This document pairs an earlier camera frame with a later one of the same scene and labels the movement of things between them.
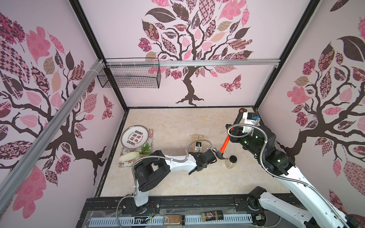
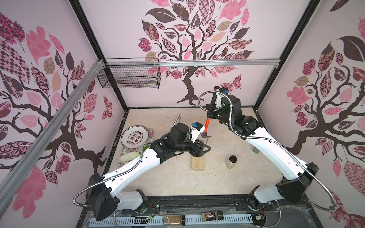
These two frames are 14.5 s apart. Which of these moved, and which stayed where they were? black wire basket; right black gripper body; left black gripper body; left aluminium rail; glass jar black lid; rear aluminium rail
Moved: right black gripper body; left black gripper body
Stayed: glass jar black lid; rear aluminium rail; black wire basket; left aluminium rail
